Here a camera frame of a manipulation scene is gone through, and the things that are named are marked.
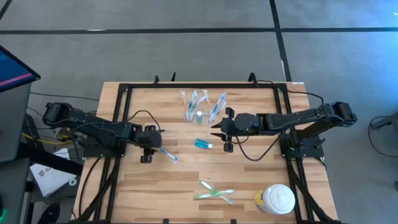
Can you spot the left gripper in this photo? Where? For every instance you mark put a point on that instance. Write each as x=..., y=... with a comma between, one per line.
x=149, y=139

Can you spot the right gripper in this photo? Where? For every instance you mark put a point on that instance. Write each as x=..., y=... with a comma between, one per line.
x=245, y=124

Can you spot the pale white toothbrush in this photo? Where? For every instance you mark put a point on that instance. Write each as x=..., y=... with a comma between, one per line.
x=202, y=99

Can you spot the green white toothbrush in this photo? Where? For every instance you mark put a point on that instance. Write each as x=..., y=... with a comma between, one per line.
x=205, y=195
x=206, y=186
x=192, y=104

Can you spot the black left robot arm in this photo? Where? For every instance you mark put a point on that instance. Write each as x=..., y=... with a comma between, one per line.
x=102, y=129

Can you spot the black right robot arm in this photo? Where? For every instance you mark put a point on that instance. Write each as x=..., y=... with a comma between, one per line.
x=295, y=119

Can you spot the clear acrylic organizer holder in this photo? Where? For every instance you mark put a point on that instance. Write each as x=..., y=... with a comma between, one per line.
x=206, y=120

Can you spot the black hook clamp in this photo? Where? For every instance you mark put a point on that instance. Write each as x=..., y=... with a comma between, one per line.
x=173, y=77
x=252, y=79
x=156, y=80

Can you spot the small black clamp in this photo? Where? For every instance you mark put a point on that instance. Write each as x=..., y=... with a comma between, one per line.
x=233, y=221
x=165, y=221

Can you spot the disinfecting wipes canister white lid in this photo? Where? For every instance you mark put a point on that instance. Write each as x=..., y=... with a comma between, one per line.
x=278, y=199

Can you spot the white tape roll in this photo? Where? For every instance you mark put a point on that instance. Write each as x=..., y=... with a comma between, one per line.
x=70, y=181

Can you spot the black stand base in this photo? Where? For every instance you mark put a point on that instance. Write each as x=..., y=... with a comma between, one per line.
x=46, y=158

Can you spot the white printed paper sheet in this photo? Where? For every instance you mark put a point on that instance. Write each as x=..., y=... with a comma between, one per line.
x=49, y=180

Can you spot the person's shoe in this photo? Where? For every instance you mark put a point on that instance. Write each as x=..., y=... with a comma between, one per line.
x=49, y=214

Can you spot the dark monitor blue screen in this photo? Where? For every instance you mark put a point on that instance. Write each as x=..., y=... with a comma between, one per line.
x=12, y=71

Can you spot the gray stand foot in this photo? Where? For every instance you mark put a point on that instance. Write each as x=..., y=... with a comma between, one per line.
x=388, y=121

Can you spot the black aluminium table frame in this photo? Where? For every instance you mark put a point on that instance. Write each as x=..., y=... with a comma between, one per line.
x=202, y=85

